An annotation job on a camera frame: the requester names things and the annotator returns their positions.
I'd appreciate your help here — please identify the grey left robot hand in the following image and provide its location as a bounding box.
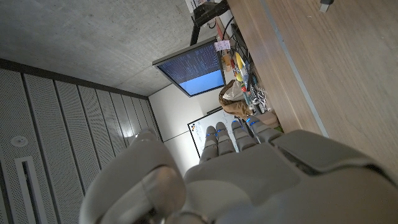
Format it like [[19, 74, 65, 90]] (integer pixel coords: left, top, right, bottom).
[[78, 115, 398, 224]]

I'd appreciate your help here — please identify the black USB cable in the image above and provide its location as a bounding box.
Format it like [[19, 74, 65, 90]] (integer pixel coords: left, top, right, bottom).
[[319, 0, 335, 14]]

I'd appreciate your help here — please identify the computer monitor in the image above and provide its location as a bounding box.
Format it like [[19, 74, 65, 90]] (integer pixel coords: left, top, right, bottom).
[[152, 36, 227, 98]]

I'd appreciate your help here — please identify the yellow banana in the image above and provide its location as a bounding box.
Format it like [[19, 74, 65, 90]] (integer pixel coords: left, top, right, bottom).
[[234, 51, 247, 82]]

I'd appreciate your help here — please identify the whiteboard with writing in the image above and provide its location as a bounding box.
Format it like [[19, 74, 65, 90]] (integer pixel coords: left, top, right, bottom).
[[187, 107, 241, 159]]

